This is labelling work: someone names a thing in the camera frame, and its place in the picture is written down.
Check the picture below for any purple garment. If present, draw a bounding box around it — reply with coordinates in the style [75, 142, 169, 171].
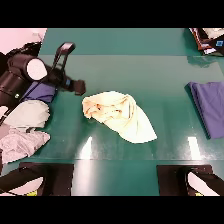
[185, 81, 224, 140]

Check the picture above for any light grey garment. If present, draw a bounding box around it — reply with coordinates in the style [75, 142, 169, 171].
[0, 127, 52, 165]

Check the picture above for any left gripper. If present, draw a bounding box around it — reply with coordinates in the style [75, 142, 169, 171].
[68, 78, 87, 97]

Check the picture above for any blue garment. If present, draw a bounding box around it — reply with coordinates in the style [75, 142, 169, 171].
[23, 81, 58, 104]

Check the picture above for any cream garment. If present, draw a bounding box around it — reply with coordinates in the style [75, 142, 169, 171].
[81, 90, 158, 145]

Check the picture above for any pale white garment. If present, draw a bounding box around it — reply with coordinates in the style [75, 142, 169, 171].
[2, 99, 52, 130]

